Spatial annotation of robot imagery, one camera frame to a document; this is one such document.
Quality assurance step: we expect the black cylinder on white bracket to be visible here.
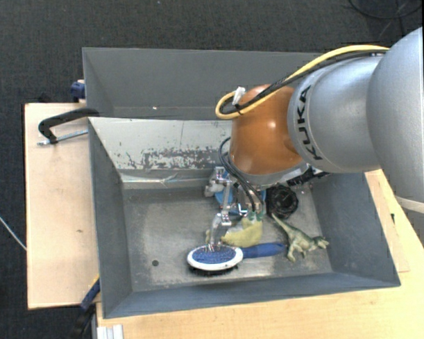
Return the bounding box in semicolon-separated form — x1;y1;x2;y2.
266;183;300;220

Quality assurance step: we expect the yellow-green soft lump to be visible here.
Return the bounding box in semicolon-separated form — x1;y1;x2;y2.
219;216;264;250

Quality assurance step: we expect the pale wood board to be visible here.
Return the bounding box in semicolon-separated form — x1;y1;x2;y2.
20;101;103;310

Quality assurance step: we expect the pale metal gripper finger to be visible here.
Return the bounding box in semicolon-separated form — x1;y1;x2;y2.
210;216;235;252
203;215;224;245

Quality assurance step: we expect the grey metal bin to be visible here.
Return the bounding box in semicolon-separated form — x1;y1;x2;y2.
81;36;402;320

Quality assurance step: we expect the blue round disc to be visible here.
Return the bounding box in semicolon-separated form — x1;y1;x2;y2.
214;188;269;217

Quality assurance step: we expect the green toy dinosaur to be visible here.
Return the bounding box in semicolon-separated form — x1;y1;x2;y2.
271;211;331;263

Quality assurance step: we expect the blue and white hairbrush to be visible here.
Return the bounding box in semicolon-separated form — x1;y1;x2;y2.
185;241;289;272

